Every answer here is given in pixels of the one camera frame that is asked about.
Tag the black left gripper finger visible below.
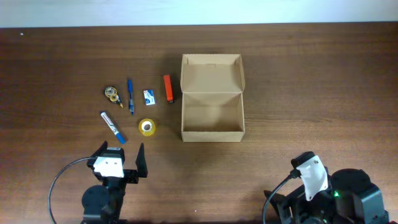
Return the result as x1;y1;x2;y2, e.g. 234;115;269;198
136;142;148;178
91;141;108;158

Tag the white blue staples box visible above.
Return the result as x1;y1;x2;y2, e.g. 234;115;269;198
143;90;155;106

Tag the orange stapler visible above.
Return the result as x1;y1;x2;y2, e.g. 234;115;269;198
164;75;174;104

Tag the brown cardboard box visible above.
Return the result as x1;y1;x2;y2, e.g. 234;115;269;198
180;54;246;142

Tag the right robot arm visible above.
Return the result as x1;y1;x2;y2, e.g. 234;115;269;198
262;169;392;224

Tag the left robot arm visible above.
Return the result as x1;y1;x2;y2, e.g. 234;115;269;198
81;142;148;224

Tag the white blue marker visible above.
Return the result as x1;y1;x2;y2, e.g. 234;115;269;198
100;111;126;144

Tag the yellow tape roll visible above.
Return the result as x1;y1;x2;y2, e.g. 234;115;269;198
138;118;156;136

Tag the blue pen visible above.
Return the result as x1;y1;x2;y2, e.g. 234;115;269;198
127;79;134;115

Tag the yellow correction tape dispenser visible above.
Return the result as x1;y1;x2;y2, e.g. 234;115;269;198
104;86;124;108

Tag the left black cable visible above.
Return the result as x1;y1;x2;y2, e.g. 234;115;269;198
47;157;96;224

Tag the black cable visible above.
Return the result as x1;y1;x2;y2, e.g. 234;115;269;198
261;169;301;224
47;157;96;224

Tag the right black cable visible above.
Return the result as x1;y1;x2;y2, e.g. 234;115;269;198
261;169;301;224

